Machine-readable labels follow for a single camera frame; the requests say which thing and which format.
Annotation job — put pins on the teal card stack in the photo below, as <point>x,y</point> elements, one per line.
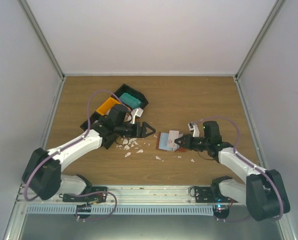
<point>130,100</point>

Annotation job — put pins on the grey slotted cable duct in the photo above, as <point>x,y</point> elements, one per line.
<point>186,210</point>

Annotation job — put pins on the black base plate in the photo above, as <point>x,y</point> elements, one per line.
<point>204,194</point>
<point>93,194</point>

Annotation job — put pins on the brown leather card holder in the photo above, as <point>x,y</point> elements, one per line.
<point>165,142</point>

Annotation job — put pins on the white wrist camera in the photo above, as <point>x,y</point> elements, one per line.
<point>136,113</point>
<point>193,127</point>

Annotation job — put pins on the black bin teal cards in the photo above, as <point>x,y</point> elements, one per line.
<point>126,88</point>

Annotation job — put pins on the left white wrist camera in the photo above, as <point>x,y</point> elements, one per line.
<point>136,113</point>

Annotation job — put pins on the aluminium front rail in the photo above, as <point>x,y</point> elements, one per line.
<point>174,195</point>

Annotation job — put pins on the orange bin white cards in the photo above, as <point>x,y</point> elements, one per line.
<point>104,108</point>

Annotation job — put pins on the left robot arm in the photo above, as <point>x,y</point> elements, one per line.
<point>44,172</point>

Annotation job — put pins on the white red credit card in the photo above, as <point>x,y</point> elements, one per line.
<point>172,136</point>

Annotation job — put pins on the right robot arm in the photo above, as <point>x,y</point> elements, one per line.
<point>262,191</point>

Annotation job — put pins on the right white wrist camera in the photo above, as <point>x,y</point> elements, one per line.
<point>193,127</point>

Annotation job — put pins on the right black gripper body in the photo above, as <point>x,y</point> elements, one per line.
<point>198,146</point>

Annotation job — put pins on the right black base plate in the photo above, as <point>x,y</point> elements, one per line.
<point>204,194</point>

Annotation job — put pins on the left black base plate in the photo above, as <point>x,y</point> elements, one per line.
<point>93,194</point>

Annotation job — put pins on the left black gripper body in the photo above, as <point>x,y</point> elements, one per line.
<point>128,133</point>

